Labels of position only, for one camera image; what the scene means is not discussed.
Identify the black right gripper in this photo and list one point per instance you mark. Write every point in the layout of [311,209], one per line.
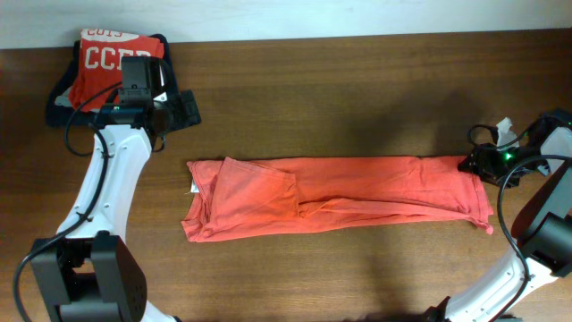
[482,156]

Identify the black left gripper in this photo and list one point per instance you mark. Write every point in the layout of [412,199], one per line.
[181,118]

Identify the red McKinney Boyd t-shirt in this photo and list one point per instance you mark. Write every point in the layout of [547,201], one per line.
[237,199]

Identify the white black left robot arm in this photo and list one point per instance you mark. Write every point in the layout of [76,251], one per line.
[85,272]

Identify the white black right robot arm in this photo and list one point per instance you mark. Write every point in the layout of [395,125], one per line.
[540,238]

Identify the folded red soccer shirt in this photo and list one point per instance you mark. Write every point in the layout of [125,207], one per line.
[100,60]

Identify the folded light blue shirt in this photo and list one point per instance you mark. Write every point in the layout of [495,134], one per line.
[63,99]

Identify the folded navy blue shirt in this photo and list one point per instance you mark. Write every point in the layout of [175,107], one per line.
[57,117]

